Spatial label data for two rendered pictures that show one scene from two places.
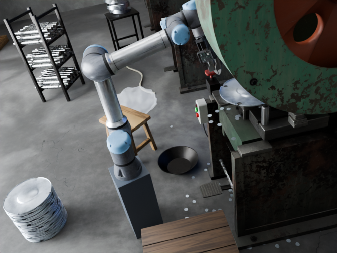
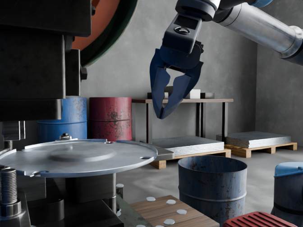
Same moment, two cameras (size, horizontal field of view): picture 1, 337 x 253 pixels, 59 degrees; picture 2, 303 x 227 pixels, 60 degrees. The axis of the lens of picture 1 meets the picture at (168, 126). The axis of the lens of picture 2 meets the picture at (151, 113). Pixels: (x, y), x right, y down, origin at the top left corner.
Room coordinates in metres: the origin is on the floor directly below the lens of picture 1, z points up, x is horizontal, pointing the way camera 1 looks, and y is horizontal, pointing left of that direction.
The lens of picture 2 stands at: (1.73, -0.52, 0.89)
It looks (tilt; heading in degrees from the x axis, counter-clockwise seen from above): 4 degrees down; 154
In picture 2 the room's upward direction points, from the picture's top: straight up
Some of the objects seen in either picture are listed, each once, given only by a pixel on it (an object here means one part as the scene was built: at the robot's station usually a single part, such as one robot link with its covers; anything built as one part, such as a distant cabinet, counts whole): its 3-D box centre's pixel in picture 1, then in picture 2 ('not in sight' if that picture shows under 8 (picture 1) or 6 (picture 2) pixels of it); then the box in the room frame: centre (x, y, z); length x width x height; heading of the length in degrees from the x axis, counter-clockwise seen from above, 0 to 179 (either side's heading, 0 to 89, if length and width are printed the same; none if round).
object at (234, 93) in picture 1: (249, 89); (83, 153); (1.22, -0.42, 0.78); 0.29 x 0.29 x 0.01
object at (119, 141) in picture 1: (120, 146); (296, 183); (1.20, 0.26, 0.62); 0.13 x 0.12 x 0.14; 3
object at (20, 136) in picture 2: not in sight; (13, 127); (1.22, -0.54, 0.84); 0.05 x 0.03 x 0.04; 2
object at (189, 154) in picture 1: (178, 162); not in sight; (1.63, -0.02, 0.04); 0.30 x 0.30 x 0.07
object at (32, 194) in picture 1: (27, 195); not in sight; (1.34, 0.92, 0.28); 0.29 x 0.29 x 0.01
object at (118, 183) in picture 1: (137, 198); not in sight; (1.19, 0.26, 0.23); 0.18 x 0.18 x 0.45; 20
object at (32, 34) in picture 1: (48, 55); not in sight; (3.26, 1.15, 0.47); 0.46 x 0.43 x 0.95; 72
